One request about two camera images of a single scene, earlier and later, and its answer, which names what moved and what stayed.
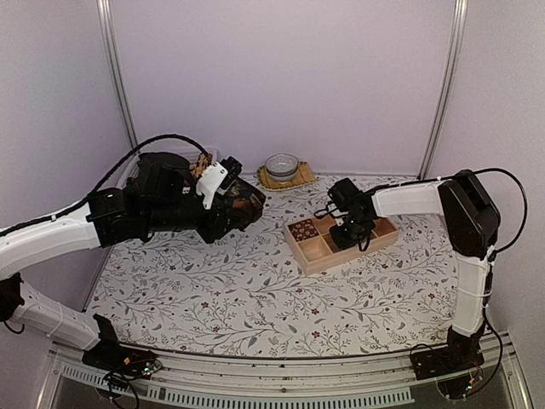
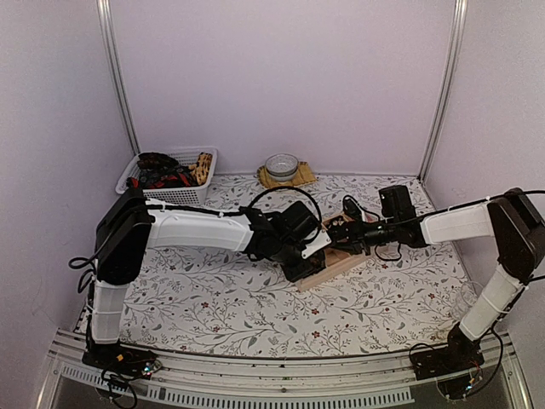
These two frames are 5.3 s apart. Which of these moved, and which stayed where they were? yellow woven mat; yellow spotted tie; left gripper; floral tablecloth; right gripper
Moved: right gripper; left gripper
Stayed: yellow spotted tie; floral tablecloth; yellow woven mat
